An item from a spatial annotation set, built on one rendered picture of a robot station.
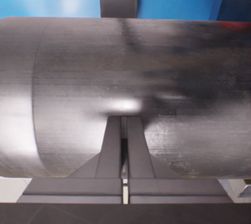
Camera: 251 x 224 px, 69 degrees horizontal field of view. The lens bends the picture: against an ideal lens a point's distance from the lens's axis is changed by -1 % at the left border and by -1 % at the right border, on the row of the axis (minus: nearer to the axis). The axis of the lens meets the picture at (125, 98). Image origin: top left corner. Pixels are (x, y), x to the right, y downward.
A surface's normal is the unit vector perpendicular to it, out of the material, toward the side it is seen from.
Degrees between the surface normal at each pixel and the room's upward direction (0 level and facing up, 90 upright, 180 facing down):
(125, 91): 90
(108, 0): 90
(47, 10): 90
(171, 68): 90
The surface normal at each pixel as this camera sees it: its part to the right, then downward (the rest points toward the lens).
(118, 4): 0.01, 0.59
